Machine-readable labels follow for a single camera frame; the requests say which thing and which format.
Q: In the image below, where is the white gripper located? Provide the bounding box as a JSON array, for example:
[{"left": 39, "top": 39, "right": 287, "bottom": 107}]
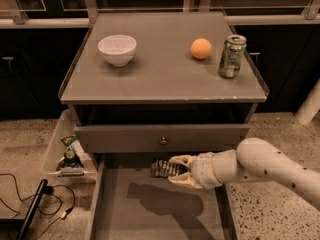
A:
[{"left": 168, "top": 152, "right": 221, "bottom": 189}]

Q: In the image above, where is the black rxbar chocolate bar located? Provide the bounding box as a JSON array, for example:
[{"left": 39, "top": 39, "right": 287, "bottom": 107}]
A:
[{"left": 150, "top": 158, "right": 187, "bottom": 178}]

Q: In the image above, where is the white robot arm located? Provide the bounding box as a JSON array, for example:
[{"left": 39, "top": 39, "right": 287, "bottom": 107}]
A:
[{"left": 168, "top": 137, "right": 320, "bottom": 209}]

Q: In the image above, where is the round drawer knob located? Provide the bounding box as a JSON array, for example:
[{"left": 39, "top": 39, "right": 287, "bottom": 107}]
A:
[{"left": 159, "top": 137, "right": 168, "bottom": 146}]

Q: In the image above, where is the grey top drawer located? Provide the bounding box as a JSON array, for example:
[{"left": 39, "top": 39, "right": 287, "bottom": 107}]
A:
[{"left": 74, "top": 124, "right": 249, "bottom": 153}]

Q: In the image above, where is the grey open middle drawer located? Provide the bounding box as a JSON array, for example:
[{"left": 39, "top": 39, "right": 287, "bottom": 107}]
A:
[{"left": 85, "top": 153, "right": 240, "bottom": 240}]

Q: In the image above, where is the grey drawer cabinet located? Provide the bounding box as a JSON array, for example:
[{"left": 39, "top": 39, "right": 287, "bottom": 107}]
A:
[{"left": 57, "top": 11, "right": 270, "bottom": 172}]

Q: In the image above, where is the green snack bag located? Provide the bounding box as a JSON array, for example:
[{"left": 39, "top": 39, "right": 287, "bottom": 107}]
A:
[{"left": 56, "top": 135, "right": 83, "bottom": 171}]

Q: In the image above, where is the clear plastic bin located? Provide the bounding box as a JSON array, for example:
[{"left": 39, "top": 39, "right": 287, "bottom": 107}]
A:
[{"left": 41, "top": 110, "right": 97, "bottom": 184}]

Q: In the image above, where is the orange fruit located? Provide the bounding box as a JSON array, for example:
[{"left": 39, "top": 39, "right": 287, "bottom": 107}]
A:
[{"left": 190, "top": 38, "right": 212, "bottom": 60}]

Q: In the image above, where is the green soda can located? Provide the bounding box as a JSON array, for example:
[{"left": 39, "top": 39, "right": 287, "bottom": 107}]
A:
[{"left": 218, "top": 34, "right": 247, "bottom": 78}]

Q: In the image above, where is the white ceramic bowl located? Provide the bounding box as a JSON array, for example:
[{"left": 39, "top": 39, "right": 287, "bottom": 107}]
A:
[{"left": 98, "top": 35, "right": 137, "bottom": 67}]

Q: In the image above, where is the black flat bar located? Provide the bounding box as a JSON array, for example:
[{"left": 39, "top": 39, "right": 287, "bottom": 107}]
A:
[{"left": 15, "top": 179, "right": 48, "bottom": 240}]

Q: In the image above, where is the black cable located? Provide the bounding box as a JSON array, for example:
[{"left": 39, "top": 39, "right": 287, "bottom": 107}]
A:
[{"left": 0, "top": 173, "right": 77, "bottom": 240}]

